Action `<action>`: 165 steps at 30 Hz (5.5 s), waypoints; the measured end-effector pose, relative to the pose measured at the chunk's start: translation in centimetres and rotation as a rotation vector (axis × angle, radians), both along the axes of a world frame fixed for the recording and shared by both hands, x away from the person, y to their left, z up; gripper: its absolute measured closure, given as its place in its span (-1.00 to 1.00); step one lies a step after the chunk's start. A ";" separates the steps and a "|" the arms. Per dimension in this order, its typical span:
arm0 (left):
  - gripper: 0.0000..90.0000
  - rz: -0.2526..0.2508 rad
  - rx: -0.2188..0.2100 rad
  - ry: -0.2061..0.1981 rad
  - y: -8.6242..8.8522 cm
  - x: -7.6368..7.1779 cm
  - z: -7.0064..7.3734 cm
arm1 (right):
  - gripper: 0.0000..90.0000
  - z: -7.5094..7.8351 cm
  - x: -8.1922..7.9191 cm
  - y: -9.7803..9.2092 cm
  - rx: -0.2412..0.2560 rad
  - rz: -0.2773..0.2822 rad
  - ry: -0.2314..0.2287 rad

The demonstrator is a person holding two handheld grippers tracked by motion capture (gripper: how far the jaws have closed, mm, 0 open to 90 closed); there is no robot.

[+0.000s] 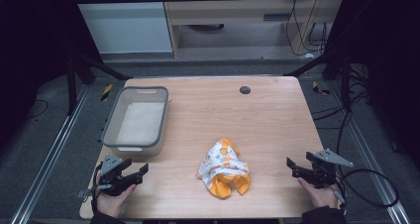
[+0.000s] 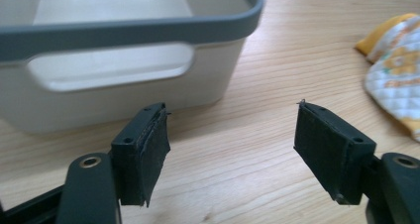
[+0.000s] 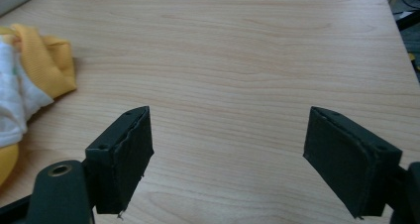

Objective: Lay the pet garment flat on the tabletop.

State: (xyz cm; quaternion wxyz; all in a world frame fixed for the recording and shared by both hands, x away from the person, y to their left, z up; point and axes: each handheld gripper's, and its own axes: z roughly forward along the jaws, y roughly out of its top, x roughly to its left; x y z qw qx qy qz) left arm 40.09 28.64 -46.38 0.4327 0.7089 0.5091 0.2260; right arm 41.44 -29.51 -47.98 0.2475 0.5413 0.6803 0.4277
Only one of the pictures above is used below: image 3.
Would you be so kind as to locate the black stand bar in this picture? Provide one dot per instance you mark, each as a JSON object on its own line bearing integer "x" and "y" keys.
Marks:
{"x": 408, "y": 20}

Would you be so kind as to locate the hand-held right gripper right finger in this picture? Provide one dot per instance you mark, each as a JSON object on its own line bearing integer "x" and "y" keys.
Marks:
{"x": 346, "y": 161}

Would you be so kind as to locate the yellow and white garment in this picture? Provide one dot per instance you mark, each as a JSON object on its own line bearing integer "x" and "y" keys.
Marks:
{"x": 29, "y": 82}

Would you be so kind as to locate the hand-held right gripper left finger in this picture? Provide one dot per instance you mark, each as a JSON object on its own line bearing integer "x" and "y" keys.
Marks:
{"x": 119, "y": 164}

